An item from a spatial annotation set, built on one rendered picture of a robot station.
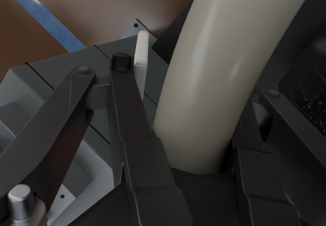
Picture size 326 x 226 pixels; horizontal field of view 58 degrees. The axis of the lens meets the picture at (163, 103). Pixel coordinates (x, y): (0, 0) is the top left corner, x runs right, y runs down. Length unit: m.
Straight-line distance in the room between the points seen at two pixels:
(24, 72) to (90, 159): 0.27
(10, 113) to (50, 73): 0.15
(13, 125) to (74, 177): 0.19
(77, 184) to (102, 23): 0.98
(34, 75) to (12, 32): 1.10
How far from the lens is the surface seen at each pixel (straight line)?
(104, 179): 0.76
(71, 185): 0.74
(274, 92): 0.16
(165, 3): 1.41
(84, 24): 1.60
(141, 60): 0.16
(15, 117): 0.79
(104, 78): 0.16
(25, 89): 0.79
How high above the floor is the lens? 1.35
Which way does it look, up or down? 64 degrees down
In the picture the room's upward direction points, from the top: 135 degrees counter-clockwise
